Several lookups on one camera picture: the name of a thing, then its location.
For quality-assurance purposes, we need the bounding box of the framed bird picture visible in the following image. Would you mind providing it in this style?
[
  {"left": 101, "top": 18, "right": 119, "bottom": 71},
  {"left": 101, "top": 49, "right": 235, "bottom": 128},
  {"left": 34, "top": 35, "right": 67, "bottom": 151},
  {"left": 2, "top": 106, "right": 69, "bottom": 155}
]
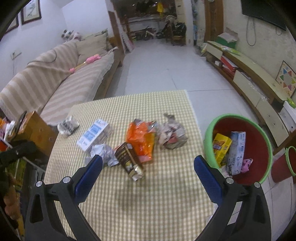
[{"left": 21, "top": 0, "right": 42, "bottom": 25}]

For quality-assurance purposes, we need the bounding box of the pink white snack box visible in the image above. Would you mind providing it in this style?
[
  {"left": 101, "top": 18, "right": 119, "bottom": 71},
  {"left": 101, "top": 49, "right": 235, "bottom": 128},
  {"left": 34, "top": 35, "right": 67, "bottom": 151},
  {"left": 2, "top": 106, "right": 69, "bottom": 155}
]
[{"left": 227, "top": 132, "right": 246, "bottom": 176}]

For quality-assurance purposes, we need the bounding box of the orange cardboard box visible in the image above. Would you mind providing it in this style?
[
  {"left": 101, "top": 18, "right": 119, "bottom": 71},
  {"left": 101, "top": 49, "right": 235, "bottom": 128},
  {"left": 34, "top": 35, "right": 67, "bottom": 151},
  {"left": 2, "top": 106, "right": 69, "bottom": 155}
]
[{"left": 8, "top": 111, "right": 57, "bottom": 156}]

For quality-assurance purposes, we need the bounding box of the green box with paper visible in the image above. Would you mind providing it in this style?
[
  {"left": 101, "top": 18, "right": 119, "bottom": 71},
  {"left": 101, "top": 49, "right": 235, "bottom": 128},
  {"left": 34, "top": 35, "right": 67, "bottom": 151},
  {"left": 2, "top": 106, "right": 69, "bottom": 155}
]
[{"left": 216, "top": 32, "right": 238, "bottom": 49}]

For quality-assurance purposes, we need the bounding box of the small red green bin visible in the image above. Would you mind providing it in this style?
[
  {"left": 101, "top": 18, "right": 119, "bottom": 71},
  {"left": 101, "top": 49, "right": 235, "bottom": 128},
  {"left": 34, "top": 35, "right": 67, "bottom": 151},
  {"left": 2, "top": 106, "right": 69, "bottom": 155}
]
[{"left": 271, "top": 146, "right": 295, "bottom": 183}]

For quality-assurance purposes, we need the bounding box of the crumpled printed paper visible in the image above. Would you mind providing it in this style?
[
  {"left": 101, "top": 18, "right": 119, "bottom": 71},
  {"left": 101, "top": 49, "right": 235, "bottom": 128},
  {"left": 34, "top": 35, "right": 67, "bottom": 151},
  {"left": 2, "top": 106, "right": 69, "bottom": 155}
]
[{"left": 157, "top": 113, "right": 188, "bottom": 150}]

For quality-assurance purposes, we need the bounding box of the pink toy wand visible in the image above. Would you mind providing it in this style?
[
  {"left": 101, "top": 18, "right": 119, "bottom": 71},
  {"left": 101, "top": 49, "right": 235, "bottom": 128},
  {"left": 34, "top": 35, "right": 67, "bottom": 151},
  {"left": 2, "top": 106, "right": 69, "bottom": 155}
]
[{"left": 69, "top": 54, "right": 101, "bottom": 74}]

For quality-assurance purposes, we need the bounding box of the beige striped sofa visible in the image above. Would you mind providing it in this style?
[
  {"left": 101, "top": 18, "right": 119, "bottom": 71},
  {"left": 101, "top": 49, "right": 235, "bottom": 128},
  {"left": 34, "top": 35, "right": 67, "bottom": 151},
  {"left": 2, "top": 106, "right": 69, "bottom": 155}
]
[{"left": 1, "top": 32, "right": 123, "bottom": 126}]

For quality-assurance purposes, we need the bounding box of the orange snack bag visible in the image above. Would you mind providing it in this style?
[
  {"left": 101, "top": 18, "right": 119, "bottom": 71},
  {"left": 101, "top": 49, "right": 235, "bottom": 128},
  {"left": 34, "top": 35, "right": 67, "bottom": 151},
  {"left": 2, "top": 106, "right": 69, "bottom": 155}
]
[{"left": 126, "top": 119, "right": 156, "bottom": 164}]

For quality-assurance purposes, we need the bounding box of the person left hand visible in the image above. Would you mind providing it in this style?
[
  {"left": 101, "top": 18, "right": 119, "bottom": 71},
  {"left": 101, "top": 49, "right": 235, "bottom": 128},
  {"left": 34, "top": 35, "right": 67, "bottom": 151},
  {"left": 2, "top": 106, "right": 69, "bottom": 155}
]
[{"left": 1, "top": 172, "right": 21, "bottom": 220}]

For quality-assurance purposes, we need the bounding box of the chinese checkers board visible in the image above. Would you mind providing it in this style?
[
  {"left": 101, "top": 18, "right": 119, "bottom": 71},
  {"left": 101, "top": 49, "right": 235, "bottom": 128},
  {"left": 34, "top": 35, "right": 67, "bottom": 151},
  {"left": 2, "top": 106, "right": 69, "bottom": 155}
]
[{"left": 276, "top": 61, "right": 296, "bottom": 97}]

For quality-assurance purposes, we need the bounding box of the beige sofa cushion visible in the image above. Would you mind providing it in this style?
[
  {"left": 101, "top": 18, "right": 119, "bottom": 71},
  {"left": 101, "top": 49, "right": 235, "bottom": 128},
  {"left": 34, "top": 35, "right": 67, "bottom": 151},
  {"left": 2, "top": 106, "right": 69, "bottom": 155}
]
[{"left": 76, "top": 33, "right": 107, "bottom": 65}]

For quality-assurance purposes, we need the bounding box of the yellow green checkered tablecloth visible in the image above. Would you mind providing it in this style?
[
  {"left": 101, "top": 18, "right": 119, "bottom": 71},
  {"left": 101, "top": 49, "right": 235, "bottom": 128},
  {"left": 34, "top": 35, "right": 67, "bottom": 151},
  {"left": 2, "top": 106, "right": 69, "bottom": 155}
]
[{"left": 44, "top": 90, "right": 213, "bottom": 240}]

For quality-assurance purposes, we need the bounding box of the crumpled white paper ball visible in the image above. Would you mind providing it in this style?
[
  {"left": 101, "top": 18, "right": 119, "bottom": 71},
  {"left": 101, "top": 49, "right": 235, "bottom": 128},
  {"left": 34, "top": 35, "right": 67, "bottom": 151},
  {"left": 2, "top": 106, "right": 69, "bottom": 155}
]
[{"left": 84, "top": 144, "right": 119, "bottom": 167}]

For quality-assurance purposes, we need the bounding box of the red green trash bin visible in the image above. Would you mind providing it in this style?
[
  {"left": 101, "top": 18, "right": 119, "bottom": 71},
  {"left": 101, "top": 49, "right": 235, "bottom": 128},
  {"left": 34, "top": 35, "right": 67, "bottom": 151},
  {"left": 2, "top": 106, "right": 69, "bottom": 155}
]
[{"left": 204, "top": 113, "right": 273, "bottom": 185}]

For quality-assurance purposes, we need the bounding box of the wall mounted television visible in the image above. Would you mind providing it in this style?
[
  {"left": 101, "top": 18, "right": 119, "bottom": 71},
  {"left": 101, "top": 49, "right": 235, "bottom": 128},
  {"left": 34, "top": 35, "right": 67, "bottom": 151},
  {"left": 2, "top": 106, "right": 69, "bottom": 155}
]
[{"left": 241, "top": 0, "right": 287, "bottom": 31}]

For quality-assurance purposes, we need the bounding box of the wooden tv cabinet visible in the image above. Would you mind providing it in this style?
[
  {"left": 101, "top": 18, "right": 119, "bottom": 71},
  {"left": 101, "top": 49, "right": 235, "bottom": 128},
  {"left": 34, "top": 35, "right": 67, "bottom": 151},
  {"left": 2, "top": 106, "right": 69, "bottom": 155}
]
[{"left": 206, "top": 41, "right": 295, "bottom": 154}]

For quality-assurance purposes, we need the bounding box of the black white patterned wrapper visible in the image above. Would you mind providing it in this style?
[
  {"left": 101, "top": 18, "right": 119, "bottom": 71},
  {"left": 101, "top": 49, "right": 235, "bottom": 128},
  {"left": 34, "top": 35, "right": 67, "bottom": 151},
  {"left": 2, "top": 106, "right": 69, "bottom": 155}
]
[{"left": 57, "top": 116, "right": 80, "bottom": 137}]

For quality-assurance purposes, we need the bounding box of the yellow ice tea carton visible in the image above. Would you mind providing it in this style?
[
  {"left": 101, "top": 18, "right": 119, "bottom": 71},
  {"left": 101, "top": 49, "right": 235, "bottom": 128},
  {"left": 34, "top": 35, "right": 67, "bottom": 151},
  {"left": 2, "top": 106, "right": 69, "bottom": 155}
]
[{"left": 212, "top": 133, "right": 232, "bottom": 167}]

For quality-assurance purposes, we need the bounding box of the white blue milk carton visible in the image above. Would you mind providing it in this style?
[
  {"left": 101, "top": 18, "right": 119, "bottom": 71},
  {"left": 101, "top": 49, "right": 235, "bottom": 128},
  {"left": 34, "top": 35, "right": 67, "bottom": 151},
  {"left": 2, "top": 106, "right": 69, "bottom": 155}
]
[{"left": 76, "top": 119, "right": 112, "bottom": 152}]

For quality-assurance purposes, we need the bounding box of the pink plastic snack wrapper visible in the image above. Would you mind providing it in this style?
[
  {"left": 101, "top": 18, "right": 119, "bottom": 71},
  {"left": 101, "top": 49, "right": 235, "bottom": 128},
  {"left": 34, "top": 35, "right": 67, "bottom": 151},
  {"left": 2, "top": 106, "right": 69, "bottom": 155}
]
[{"left": 241, "top": 158, "right": 253, "bottom": 173}]

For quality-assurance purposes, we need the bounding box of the plush panda toy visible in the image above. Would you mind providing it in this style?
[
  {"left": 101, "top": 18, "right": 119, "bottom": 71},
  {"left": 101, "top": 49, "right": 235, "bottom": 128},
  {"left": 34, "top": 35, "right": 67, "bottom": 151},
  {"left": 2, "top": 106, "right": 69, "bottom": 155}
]
[{"left": 61, "top": 30, "right": 81, "bottom": 42}]

